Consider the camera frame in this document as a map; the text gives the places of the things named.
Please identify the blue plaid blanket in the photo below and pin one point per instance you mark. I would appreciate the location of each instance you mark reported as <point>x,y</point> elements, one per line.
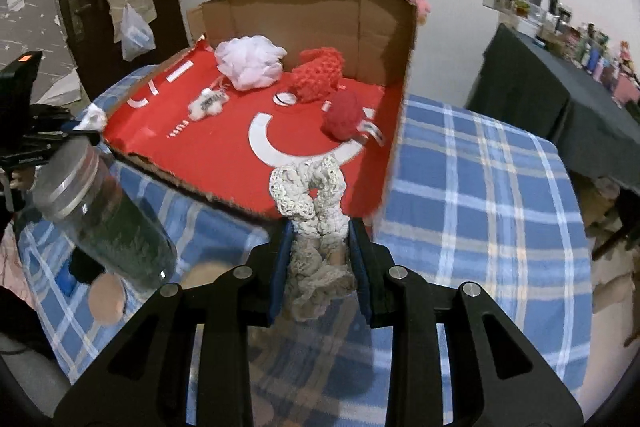
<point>475,207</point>

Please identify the red plush toy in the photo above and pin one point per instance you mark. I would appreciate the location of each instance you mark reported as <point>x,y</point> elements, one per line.
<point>342,117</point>

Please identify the row of cosmetics bottles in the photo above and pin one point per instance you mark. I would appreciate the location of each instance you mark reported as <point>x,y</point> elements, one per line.
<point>590,52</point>

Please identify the white mesh bath pouf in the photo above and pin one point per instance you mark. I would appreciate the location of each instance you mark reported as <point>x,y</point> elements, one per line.
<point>250,62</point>

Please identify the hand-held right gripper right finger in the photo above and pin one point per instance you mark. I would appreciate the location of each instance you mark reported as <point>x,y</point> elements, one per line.
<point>361,277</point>

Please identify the cream crochet scrunchie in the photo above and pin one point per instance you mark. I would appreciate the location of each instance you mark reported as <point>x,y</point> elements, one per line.
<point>310,207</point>

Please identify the glass jar with metal lid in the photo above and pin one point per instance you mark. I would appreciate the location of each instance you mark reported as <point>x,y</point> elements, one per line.
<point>115,232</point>

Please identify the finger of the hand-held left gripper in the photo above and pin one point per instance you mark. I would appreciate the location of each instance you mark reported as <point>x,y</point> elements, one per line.
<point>70,138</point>
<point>52,113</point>

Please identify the cardboard box with red inside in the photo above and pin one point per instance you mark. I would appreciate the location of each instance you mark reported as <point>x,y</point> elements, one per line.
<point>225,147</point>

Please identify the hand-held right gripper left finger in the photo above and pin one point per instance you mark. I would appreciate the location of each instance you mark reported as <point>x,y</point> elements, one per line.
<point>280,267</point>

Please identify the desk with dark cloth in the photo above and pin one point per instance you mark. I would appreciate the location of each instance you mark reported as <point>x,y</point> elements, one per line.
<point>540,107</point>

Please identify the clear plastic bag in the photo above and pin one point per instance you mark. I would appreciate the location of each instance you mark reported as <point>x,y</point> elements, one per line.
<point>135,34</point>

